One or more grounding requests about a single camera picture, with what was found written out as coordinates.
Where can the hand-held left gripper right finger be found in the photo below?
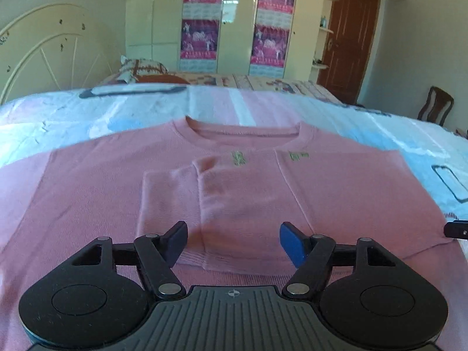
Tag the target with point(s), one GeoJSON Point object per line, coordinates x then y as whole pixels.
{"type": "Point", "coordinates": [292, 244]}

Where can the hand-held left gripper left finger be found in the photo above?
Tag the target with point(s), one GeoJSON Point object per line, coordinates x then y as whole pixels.
{"type": "Point", "coordinates": [177, 242]}

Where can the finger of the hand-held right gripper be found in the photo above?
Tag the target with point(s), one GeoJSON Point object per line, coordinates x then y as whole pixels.
{"type": "Point", "coordinates": [457, 229]}

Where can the pink knit sweater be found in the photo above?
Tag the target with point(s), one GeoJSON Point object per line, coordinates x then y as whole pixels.
{"type": "Point", "coordinates": [237, 197]}

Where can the brown wooden chair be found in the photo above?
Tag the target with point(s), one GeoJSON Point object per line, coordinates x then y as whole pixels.
{"type": "Point", "coordinates": [437, 106]}

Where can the patterned bedspread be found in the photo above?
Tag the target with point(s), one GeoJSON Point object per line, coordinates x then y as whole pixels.
{"type": "Point", "coordinates": [256, 80]}

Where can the patterned pillow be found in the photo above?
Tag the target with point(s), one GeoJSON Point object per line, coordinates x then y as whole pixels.
{"type": "Point", "coordinates": [146, 68]}

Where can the brown wooden door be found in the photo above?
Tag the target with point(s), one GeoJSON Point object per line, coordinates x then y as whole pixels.
{"type": "Point", "coordinates": [351, 40]}

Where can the cream corner shelves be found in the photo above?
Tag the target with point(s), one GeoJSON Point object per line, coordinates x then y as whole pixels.
{"type": "Point", "coordinates": [325, 29]}

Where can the cream glossy wardrobe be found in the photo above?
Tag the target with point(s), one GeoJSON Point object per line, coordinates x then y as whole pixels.
{"type": "Point", "coordinates": [234, 25]}

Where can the cream round headboard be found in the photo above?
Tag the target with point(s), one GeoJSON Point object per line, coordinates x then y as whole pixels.
{"type": "Point", "coordinates": [47, 51]}

